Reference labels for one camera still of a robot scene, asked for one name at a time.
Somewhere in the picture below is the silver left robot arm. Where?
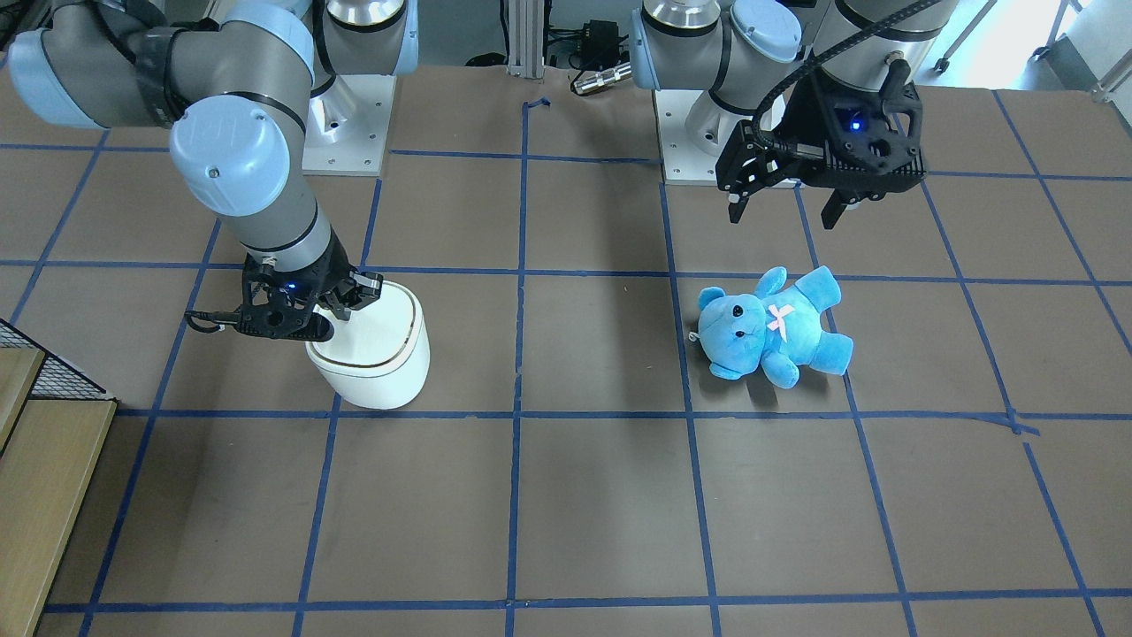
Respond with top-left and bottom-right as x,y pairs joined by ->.
628,1 -> 957,229

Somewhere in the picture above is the silver cylindrical connector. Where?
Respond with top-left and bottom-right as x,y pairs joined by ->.
571,62 -> 633,97

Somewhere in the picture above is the aluminium frame post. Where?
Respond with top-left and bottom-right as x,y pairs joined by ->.
501,1 -> 548,83

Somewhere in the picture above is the white trash can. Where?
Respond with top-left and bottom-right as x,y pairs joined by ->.
306,279 -> 430,408

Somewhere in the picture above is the blue teddy bear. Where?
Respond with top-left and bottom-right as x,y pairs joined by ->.
688,265 -> 854,388

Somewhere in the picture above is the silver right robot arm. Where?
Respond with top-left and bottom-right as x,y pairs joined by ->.
7,1 -> 419,342

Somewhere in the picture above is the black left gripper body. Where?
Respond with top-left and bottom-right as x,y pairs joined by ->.
717,58 -> 929,197

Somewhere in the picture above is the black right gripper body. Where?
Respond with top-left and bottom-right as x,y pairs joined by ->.
234,251 -> 355,342

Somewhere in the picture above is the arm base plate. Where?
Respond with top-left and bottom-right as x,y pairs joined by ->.
302,75 -> 397,177
654,89 -> 744,187

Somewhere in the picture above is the black power brick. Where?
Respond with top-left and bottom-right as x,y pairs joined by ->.
578,19 -> 620,59

